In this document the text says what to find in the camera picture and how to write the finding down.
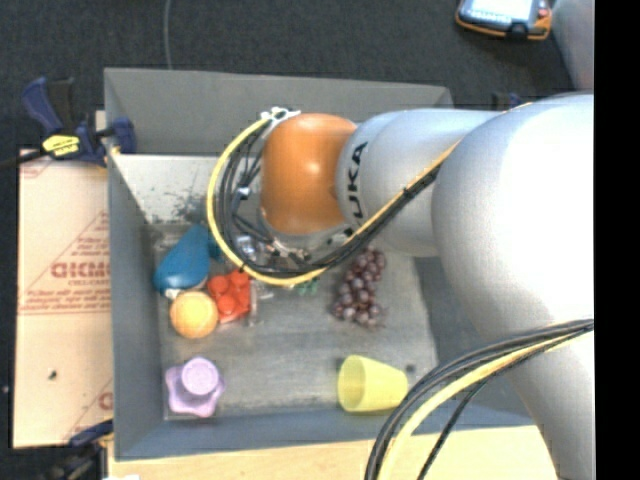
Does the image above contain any yellow plastic cup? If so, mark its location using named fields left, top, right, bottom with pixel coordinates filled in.
left=336, top=354, right=410, bottom=415

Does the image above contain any purple flower-shaped cup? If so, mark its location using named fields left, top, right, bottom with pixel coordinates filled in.
left=164, top=356, right=228, bottom=419

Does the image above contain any grey metal bin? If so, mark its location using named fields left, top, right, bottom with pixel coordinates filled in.
left=103, top=67, right=537, bottom=462

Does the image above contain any purple toy grape bunch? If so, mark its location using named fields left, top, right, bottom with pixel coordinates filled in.
left=331, top=247, right=388, bottom=329

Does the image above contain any blue rounded plastic toy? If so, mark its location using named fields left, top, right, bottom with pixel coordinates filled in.
left=152, top=223, right=225, bottom=292

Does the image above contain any red toy building brick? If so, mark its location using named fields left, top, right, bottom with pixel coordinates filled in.
left=206, top=269, right=253, bottom=325

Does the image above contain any orange toy fruit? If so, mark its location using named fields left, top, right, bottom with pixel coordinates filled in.
left=168, top=290, right=220, bottom=341

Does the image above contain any brown cardboard board red print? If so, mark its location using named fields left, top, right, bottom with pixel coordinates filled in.
left=10, top=147, right=116, bottom=450

